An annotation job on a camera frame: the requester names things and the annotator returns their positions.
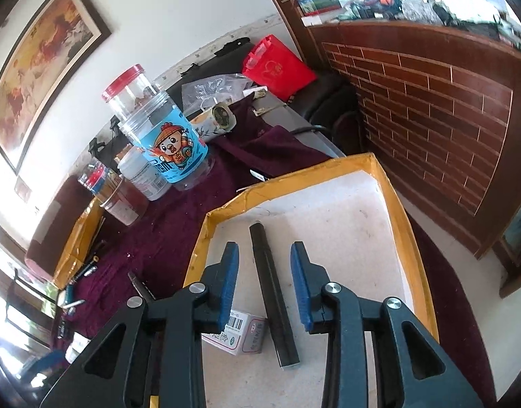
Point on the thick black marker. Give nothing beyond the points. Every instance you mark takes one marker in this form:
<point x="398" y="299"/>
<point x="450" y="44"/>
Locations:
<point x="271" y="293"/>

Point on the clear jar red lid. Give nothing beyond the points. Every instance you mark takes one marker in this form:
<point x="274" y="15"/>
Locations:
<point x="128" y="93"/>

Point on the red shopping bag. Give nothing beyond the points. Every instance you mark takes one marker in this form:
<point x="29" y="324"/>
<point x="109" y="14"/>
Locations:
<point x="281" y="68"/>

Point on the clear jar blue cartoon label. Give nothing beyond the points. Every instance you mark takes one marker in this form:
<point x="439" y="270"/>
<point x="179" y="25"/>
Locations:
<point x="175" y="148"/>

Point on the cluttered windowsill items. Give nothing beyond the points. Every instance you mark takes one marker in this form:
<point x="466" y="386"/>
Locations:
<point x="383" y="0"/>

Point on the yellow cardboard tray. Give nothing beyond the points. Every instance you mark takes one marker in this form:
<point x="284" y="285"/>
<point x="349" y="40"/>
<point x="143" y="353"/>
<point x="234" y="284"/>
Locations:
<point x="328" y="204"/>

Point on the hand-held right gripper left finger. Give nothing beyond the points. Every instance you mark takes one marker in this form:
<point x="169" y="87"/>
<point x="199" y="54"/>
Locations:
<point x="228" y="289"/>

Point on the black leather sofa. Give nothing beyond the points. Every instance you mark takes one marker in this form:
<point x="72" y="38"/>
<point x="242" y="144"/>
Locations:
<point x="230" y="49"/>

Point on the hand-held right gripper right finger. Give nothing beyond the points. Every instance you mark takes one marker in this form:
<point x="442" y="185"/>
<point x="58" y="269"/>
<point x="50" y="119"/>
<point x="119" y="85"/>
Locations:
<point x="300" y="289"/>

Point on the framed horse painting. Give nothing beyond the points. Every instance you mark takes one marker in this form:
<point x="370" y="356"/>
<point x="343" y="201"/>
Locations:
<point x="39" y="51"/>

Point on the small clear jar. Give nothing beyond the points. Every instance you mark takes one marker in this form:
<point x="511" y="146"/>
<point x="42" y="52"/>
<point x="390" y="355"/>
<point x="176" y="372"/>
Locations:
<point x="92" y="176"/>

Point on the maroon tablecloth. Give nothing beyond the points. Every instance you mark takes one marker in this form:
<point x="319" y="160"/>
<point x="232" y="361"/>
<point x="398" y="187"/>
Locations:
<point x="167" y="229"/>

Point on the clear jar orange label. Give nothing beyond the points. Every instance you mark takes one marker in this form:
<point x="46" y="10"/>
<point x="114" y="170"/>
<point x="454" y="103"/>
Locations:
<point x="120" y="204"/>

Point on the clear plastic bag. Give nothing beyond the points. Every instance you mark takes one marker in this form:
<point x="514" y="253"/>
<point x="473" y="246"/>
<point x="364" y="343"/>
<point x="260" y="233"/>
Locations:
<point x="205" y="89"/>

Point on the black clip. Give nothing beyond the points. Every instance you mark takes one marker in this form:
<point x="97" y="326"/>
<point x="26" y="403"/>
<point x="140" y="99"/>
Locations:
<point x="96" y="146"/>
<point x="114" y="124"/>

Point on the white pen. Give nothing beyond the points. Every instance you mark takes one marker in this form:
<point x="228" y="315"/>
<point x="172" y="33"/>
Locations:
<point x="257" y="174"/>

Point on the small white barcode box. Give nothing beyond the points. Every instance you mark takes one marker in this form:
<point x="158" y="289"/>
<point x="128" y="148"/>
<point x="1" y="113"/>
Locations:
<point x="247" y="333"/>

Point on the shallow yellow cardboard box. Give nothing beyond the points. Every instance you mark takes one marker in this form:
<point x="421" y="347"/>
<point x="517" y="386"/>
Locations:
<point x="80" y="238"/>

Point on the white plastic tub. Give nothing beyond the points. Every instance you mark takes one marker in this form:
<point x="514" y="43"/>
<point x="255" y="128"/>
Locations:
<point x="145" y="178"/>

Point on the black office chair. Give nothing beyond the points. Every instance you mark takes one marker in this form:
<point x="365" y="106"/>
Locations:
<point x="328" y="93"/>

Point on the blue plastic case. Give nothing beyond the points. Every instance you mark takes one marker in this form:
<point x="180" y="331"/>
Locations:
<point x="69" y="295"/>

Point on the wooden brick-pattern partition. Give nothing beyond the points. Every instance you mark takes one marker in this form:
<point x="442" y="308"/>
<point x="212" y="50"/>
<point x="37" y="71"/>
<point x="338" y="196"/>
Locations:
<point x="434" y="106"/>

